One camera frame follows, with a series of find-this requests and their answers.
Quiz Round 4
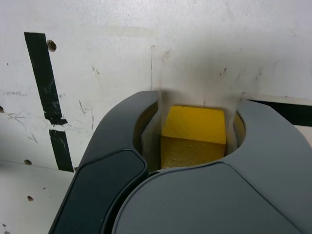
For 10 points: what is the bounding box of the yellow cube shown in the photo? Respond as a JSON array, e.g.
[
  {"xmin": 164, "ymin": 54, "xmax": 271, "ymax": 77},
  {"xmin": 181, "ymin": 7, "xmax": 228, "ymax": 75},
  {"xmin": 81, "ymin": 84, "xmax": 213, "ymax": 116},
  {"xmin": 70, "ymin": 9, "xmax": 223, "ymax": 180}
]
[{"xmin": 159, "ymin": 105, "xmax": 227, "ymax": 169}]

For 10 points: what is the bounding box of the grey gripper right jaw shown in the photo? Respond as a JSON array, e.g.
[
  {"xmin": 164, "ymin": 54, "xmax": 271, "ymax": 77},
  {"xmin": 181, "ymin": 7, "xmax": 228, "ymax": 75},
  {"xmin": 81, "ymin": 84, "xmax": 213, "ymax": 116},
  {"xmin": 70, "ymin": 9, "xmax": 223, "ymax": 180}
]
[{"xmin": 111, "ymin": 99, "xmax": 312, "ymax": 234}]

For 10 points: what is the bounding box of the black tape strip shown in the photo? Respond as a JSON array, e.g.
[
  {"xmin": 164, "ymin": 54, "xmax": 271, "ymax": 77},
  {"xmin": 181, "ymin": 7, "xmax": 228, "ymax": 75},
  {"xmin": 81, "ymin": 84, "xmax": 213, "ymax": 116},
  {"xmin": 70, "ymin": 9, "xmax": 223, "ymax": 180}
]
[{"xmin": 23, "ymin": 31, "xmax": 75, "ymax": 173}]

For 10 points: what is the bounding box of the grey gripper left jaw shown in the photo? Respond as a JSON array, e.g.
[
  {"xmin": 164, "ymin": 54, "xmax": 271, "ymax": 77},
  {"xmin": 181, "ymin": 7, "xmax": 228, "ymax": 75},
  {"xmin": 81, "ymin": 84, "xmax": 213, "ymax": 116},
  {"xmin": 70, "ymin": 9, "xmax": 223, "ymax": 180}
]
[{"xmin": 48, "ymin": 90, "xmax": 163, "ymax": 234}]

